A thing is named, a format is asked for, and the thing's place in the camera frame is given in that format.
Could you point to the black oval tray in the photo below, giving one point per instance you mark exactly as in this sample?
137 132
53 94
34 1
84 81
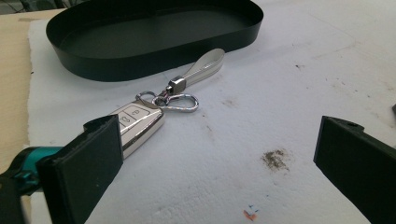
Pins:
149 37

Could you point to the white foam mat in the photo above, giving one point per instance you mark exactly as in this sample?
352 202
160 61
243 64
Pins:
236 130

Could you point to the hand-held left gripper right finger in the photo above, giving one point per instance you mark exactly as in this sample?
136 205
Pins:
358 161

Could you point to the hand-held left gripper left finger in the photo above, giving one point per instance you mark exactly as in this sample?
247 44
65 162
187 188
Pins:
84 168

